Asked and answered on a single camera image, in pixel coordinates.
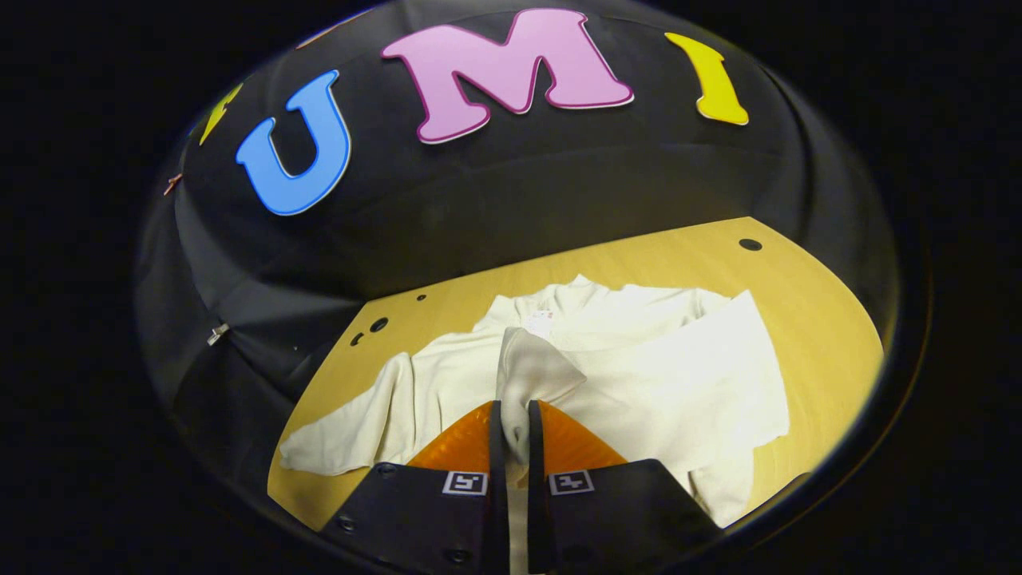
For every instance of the white long-sleeved sweatshirt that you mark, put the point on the white long-sleeved sweatshirt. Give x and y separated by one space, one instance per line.
655 359

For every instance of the small silver clip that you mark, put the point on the small silver clip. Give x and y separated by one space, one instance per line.
217 333

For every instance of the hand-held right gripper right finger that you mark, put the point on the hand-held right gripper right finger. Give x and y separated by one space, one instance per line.
536 479

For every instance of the black backdrop cloth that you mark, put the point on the black backdrop cloth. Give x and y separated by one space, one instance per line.
479 208

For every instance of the small copper clip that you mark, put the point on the small copper clip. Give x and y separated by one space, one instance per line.
172 184

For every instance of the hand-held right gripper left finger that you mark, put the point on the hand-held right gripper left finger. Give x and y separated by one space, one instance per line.
497 479

